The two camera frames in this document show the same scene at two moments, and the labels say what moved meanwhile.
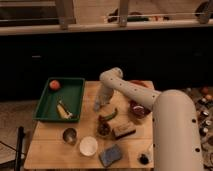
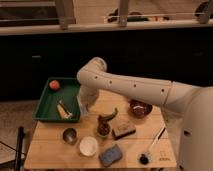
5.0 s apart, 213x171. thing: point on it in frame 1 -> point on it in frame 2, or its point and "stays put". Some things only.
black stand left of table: [20, 136] stays put
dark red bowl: [137, 110] stays put
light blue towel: [97, 105] -> [84, 110]
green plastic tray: [70, 92] stays put
